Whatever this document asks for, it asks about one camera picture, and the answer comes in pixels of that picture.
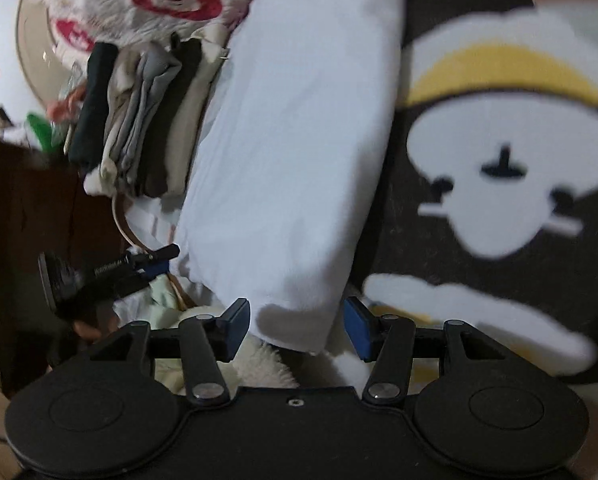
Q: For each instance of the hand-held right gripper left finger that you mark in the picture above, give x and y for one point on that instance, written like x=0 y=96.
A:
x=236 y=327

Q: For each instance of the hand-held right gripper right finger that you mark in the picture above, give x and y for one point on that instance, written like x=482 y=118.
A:
x=355 y=330

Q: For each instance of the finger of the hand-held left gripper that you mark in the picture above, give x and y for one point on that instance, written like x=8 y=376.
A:
x=154 y=252
x=154 y=271

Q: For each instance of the white sweatshirt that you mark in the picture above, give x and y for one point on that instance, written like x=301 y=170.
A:
x=289 y=160

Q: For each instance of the stack of folded clothes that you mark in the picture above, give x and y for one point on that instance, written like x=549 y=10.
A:
x=144 y=125

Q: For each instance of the person's left hand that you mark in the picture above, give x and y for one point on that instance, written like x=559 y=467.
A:
x=86 y=329

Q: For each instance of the light green blanket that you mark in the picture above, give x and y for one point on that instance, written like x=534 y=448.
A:
x=161 y=300

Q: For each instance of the dark wooden cabinet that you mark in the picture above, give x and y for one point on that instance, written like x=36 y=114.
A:
x=39 y=200

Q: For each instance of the pile of small clutter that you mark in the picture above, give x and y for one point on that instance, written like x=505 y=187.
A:
x=54 y=115

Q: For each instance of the striped dog print rug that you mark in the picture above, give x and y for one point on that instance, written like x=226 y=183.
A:
x=479 y=185

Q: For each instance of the round beige disc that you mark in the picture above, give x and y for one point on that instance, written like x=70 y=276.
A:
x=34 y=45

